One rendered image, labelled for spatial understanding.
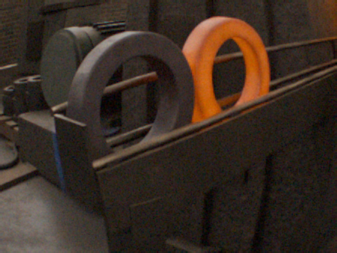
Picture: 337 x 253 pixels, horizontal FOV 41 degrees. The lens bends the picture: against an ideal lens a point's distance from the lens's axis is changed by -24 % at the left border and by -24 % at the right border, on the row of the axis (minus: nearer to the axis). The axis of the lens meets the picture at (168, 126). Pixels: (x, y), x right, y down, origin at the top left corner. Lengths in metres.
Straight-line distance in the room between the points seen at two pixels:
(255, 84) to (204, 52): 0.14
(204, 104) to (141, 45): 0.14
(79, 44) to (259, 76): 1.26
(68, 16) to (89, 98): 4.66
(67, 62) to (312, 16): 1.18
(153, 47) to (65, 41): 1.43
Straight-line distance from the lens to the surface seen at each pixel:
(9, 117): 2.96
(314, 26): 1.19
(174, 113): 0.70
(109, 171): 0.61
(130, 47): 0.63
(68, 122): 0.61
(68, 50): 2.04
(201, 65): 0.72
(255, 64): 0.83
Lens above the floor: 0.77
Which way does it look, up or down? 14 degrees down
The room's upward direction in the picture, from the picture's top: 1 degrees clockwise
